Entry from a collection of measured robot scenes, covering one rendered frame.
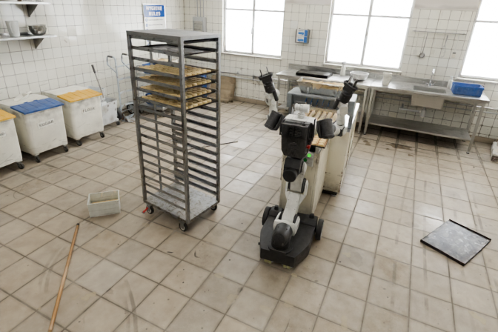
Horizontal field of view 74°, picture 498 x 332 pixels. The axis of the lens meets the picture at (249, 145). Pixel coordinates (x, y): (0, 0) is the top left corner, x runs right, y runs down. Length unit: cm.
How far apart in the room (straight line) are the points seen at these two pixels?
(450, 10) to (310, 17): 231
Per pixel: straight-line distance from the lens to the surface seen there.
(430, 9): 659
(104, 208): 375
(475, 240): 404
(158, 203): 357
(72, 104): 535
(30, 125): 505
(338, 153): 381
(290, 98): 372
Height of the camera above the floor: 206
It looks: 23 degrees down
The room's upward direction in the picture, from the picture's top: 2 degrees clockwise
